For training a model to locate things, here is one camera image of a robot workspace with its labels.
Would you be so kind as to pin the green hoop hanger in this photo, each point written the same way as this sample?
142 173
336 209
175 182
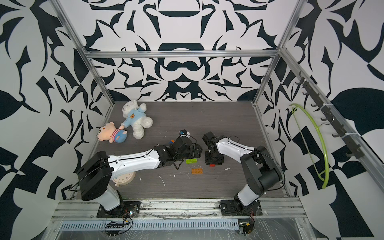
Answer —
314 143

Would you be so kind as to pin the black connector box right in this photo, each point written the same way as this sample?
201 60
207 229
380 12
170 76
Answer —
245 228

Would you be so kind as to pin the aluminium frame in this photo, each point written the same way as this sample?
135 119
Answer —
339 45

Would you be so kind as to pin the white cable duct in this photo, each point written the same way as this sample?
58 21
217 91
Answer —
208 224

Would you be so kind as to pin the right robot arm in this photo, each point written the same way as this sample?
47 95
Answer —
261 171

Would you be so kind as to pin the white teddy bear blue shirt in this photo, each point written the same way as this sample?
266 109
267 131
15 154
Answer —
135 117

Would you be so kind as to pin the black connector box left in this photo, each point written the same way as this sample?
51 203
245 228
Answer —
114 228

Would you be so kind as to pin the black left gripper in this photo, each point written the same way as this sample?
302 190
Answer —
193 154

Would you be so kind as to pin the black hook rack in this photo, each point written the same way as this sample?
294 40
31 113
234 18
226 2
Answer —
333 117

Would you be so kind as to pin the pink doll plush toy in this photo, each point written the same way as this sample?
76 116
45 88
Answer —
109 132

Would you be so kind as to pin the brown lego brick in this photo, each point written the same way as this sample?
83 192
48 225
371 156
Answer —
197 171

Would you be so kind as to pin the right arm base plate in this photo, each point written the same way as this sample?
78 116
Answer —
236 208

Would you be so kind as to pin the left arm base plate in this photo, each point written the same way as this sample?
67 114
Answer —
125 209

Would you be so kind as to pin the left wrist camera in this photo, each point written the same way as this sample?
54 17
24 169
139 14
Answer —
184 133

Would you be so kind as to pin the green square lego brick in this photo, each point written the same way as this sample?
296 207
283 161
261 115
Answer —
191 161

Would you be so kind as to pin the cream round toy clock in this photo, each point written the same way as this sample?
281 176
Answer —
124 179

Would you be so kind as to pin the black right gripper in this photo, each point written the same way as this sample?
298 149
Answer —
207 161

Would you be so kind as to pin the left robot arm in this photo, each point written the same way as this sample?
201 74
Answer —
95 175

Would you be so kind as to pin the black connector box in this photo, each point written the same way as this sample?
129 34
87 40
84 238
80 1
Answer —
114 228
245 228

